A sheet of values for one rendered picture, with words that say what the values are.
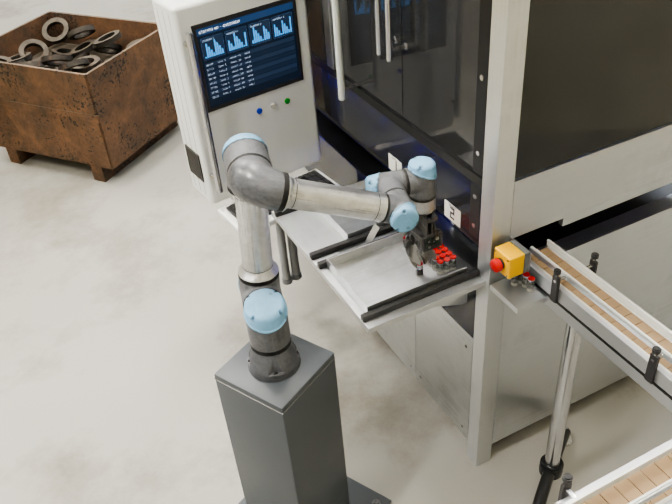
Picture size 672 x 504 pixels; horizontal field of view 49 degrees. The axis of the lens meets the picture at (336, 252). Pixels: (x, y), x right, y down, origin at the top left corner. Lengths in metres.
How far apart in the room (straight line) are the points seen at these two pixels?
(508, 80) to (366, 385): 1.63
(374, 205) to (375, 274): 0.46
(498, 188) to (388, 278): 0.45
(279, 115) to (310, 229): 0.53
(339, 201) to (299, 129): 1.10
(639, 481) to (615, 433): 1.31
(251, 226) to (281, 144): 0.95
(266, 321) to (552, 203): 0.89
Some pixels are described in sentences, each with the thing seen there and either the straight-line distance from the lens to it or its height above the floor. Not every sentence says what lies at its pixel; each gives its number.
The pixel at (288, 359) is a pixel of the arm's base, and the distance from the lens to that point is 2.08.
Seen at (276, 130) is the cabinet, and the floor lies 1.01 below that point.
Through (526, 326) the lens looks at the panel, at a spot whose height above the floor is 0.62.
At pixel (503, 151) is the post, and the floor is 1.32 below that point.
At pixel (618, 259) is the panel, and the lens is 2.62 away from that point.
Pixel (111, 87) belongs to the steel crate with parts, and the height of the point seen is 0.57.
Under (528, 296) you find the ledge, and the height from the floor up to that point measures 0.88.
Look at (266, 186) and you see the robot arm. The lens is 1.76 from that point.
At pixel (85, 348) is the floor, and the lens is 3.60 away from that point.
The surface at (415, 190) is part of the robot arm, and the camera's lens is 2.02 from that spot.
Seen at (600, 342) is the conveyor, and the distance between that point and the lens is 2.12.
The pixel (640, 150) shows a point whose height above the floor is 1.16.
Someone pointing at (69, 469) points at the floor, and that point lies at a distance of 3.14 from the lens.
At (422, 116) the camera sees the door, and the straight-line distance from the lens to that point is 2.30.
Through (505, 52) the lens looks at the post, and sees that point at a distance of 1.87.
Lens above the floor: 2.31
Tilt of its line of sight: 37 degrees down
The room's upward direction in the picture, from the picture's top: 5 degrees counter-clockwise
